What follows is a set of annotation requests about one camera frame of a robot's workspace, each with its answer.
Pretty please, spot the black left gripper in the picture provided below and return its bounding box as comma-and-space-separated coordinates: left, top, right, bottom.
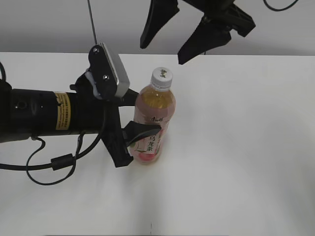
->
70, 74, 161, 167

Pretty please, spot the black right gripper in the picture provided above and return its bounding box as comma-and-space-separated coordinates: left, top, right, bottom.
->
140, 0, 255, 65

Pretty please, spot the peach oolong tea bottle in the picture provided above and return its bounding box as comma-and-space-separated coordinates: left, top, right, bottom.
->
129, 83, 177, 165

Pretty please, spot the white bottle cap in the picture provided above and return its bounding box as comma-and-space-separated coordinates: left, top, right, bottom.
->
151, 67, 173, 89

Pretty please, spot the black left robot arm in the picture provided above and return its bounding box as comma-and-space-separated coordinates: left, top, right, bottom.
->
0, 76, 161, 168

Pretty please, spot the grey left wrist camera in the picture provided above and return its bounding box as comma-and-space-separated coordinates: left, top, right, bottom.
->
84, 42, 130, 100

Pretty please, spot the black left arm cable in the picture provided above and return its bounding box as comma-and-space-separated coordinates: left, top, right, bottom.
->
0, 61, 106, 185

